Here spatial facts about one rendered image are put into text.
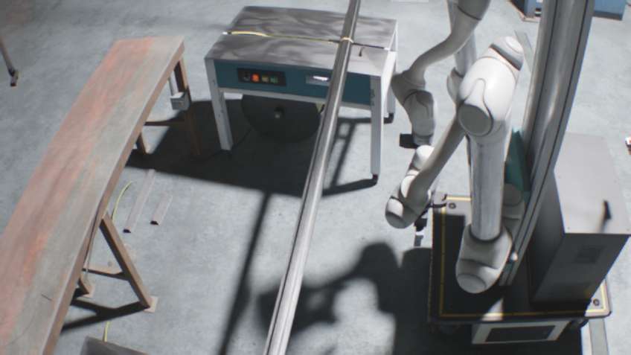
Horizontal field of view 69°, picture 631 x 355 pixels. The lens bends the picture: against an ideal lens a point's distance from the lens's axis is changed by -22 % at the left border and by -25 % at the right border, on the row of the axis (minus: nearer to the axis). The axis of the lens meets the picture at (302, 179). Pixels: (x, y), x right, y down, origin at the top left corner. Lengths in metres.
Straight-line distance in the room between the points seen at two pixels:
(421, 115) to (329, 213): 1.14
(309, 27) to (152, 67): 0.85
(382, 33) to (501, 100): 1.73
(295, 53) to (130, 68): 0.84
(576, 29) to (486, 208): 0.60
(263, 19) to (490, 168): 1.96
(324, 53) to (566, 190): 1.40
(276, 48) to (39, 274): 1.64
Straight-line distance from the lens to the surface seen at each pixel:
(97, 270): 2.72
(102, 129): 2.55
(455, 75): 2.28
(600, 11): 5.55
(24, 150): 4.14
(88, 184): 2.32
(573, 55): 1.61
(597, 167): 2.31
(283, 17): 3.14
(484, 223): 1.61
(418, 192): 1.69
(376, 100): 2.74
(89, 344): 1.95
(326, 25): 3.03
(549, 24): 1.84
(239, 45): 2.94
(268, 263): 2.85
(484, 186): 1.51
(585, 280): 2.34
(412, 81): 2.12
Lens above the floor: 2.32
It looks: 47 degrees down
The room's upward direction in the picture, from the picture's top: 6 degrees counter-clockwise
